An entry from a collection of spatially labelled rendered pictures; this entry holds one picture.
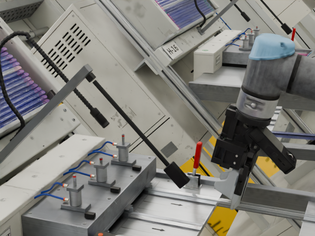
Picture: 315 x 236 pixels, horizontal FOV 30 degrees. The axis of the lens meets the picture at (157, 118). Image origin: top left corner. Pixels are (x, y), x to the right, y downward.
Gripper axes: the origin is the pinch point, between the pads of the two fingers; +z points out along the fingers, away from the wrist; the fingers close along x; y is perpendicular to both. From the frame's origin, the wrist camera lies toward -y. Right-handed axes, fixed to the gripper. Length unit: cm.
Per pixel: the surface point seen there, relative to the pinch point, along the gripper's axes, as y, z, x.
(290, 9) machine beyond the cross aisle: 44, 37, -440
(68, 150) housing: 38.6, 1.3, 1.7
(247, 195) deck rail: -0.9, 1.8, -8.1
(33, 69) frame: 57, -9, -11
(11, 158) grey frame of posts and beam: 45.1, 0.5, 14.4
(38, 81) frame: 55, -6, -11
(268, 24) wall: 99, 121, -749
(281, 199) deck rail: -8.1, -0.1, -8.1
